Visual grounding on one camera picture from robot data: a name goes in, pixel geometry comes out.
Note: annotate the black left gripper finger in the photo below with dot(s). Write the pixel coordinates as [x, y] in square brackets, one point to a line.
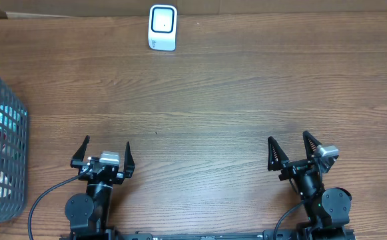
[129, 164]
[80, 153]

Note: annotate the white barcode scanner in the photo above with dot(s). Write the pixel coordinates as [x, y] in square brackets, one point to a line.
[162, 29]

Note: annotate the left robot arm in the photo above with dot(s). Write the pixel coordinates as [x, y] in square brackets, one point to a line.
[88, 212]

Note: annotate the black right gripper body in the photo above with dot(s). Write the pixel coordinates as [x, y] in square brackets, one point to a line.
[294, 168]

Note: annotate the teal snack packet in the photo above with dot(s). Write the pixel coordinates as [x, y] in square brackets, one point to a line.
[12, 119]

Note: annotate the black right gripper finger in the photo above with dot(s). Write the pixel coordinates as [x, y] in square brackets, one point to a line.
[277, 159]
[310, 143]

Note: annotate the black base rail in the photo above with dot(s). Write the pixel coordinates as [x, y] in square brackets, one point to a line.
[265, 235]

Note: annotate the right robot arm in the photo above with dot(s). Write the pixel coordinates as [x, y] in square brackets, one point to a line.
[327, 209]

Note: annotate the grey plastic shopping basket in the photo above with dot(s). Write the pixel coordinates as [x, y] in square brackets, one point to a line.
[14, 136]

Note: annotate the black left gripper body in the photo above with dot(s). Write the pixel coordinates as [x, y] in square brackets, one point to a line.
[82, 167]

